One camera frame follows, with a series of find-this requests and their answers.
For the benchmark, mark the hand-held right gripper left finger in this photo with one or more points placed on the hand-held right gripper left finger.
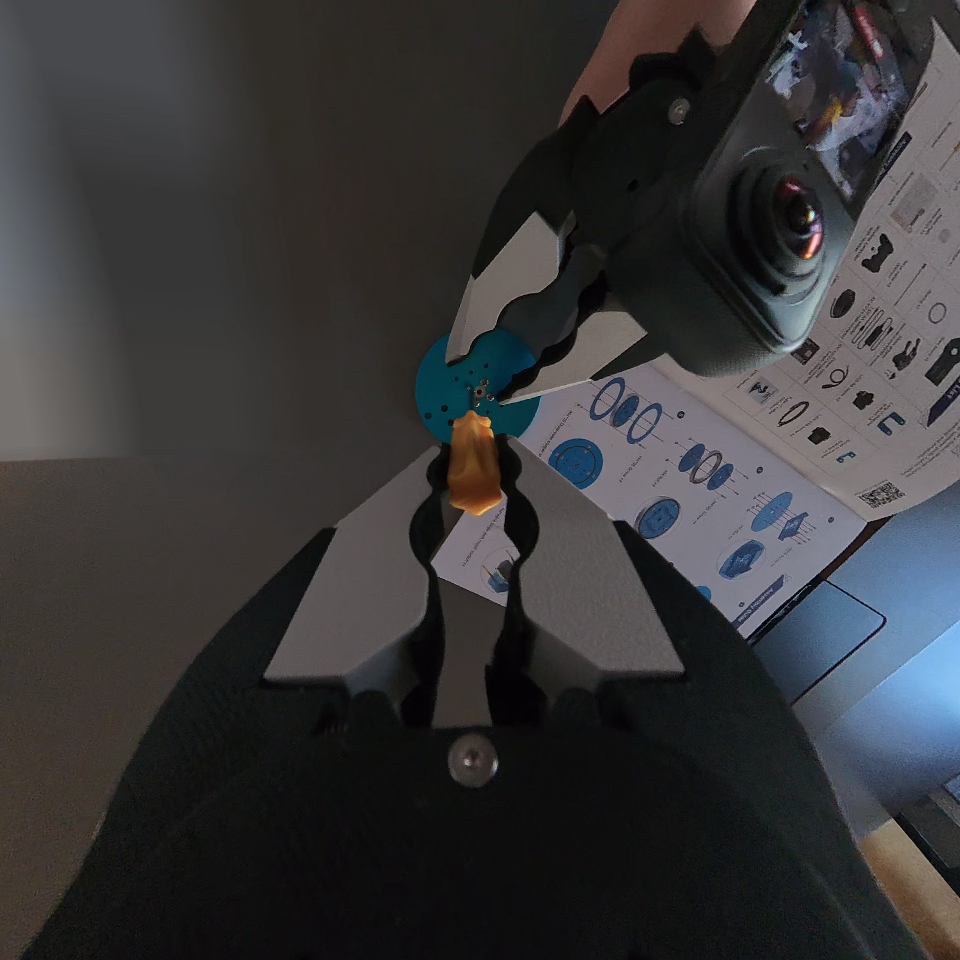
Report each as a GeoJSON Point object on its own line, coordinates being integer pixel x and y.
{"type": "Point", "coordinates": [352, 600]}

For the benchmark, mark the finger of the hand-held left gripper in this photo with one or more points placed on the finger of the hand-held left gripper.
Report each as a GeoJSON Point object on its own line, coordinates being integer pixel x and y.
{"type": "Point", "coordinates": [600, 352]}
{"type": "Point", "coordinates": [502, 285]}

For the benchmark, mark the blue round metal plate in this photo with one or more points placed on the blue round metal plate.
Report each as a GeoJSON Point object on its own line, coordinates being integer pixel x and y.
{"type": "Point", "coordinates": [436, 394]}

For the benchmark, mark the open assembly manual booklet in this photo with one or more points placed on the open assembly manual booklet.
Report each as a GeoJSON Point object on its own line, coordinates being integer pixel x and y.
{"type": "Point", "coordinates": [750, 465]}

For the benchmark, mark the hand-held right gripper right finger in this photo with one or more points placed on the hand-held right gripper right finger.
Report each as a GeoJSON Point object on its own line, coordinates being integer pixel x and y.
{"type": "Point", "coordinates": [592, 600]}

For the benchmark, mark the person's left hand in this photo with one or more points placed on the person's left hand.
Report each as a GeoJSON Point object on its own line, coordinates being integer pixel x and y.
{"type": "Point", "coordinates": [600, 60]}

